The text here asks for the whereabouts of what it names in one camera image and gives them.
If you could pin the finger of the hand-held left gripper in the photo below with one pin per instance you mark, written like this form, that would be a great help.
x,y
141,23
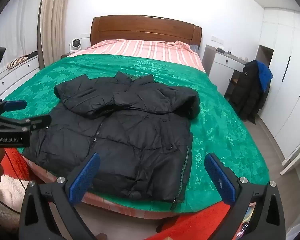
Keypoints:
x,y
38,122
13,105

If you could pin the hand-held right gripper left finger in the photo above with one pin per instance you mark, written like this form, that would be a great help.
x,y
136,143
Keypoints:
x,y
86,177

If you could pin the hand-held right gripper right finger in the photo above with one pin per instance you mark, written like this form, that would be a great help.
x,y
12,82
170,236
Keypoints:
x,y
220,180

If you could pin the black puffer jacket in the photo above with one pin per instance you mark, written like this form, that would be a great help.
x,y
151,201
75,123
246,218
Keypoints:
x,y
130,135

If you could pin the white drawer dresser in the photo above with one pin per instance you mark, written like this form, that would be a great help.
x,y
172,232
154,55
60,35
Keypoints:
x,y
17,73

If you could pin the striped cushion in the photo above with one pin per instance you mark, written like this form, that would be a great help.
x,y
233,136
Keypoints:
x,y
17,62

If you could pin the white fluffy rug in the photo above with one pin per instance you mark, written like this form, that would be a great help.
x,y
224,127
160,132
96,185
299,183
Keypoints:
x,y
10,195

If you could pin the green plush blanket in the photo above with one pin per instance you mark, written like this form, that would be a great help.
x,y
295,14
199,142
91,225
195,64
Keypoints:
x,y
215,120

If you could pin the brown nightstand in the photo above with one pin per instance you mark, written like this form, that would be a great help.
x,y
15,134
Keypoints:
x,y
65,55

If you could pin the small white fan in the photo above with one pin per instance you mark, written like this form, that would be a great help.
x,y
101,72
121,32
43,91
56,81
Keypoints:
x,y
75,45

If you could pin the hanging black coat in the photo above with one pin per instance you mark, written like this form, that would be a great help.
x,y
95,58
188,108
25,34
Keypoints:
x,y
247,92

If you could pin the beige curtain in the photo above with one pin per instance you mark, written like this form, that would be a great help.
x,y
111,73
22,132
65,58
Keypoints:
x,y
52,17

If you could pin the white wardrobe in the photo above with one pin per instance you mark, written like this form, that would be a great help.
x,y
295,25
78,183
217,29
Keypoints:
x,y
290,100

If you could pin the blue garment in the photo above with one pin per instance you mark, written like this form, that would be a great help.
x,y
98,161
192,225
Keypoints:
x,y
265,76

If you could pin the white desk with drawer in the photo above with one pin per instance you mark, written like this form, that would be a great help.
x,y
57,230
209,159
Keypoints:
x,y
223,65

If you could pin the pink striped bedsheet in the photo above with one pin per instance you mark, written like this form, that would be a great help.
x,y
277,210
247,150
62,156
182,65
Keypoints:
x,y
145,50

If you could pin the small dark box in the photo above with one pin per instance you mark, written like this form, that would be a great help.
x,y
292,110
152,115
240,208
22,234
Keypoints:
x,y
220,50

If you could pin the wooden bed headboard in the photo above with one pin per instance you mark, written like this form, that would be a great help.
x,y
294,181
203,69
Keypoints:
x,y
145,30

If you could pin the white wall switch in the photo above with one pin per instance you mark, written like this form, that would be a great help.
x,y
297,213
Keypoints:
x,y
216,39

